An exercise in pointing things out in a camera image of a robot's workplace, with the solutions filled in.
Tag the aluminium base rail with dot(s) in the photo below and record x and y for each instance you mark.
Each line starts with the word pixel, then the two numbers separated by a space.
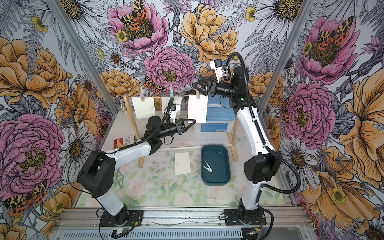
pixel 184 223

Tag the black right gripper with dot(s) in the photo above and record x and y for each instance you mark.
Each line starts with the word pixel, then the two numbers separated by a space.
pixel 205 93

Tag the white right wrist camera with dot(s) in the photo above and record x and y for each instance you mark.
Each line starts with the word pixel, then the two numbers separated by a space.
pixel 221 70

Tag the white postcard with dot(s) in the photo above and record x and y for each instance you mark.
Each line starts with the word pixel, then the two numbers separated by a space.
pixel 144 109
pixel 197 108
pixel 176 101
pixel 182 163

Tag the wooden clothesline rack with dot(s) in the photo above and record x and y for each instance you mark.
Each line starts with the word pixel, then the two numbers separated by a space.
pixel 131 113

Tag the floral table mat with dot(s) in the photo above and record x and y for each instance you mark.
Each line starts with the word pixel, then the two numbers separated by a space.
pixel 156 183

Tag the red white small box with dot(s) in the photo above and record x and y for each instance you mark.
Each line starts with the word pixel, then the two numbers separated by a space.
pixel 122 142

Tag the teal plastic tray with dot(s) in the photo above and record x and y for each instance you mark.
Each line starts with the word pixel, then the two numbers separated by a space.
pixel 217 157

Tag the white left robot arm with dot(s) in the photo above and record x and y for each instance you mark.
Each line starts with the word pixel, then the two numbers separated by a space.
pixel 98 172

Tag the white storage box blue lid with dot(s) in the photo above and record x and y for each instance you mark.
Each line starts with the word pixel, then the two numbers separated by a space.
pixel 220 117

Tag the white clothespin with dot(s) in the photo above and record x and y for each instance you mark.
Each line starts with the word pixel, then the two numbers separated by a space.
pixel 207 167

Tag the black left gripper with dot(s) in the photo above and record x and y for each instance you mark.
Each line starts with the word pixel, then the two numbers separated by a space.
pixel 182 120

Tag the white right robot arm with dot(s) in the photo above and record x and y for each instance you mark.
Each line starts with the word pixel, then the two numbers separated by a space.
pixel 265 161

